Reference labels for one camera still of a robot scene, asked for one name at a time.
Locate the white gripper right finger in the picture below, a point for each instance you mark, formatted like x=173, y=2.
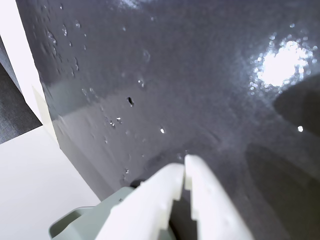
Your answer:
x=215, y=207

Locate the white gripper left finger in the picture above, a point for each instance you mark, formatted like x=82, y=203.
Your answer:
x=140, y=212

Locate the pale green metal mug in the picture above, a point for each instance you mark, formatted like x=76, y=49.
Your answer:
x=82, y=220

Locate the black table mat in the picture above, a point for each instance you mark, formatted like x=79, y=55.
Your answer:
x=175, y=82

